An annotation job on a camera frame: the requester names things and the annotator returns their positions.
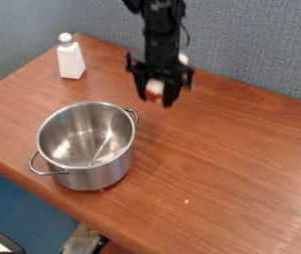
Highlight red and white toy mushroom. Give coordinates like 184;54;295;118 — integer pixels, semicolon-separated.
145;52;189;103

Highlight grey table leg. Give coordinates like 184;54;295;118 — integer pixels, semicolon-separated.
61;223;109;254

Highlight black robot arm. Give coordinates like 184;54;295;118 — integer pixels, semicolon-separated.
122;0;196;108

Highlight white salt shaker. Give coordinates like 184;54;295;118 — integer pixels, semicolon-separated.
58;33;86;79

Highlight stainless steel pot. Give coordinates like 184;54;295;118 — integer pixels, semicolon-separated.
28;101;140;191

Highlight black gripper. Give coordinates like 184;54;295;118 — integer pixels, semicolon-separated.
125;50;194;107

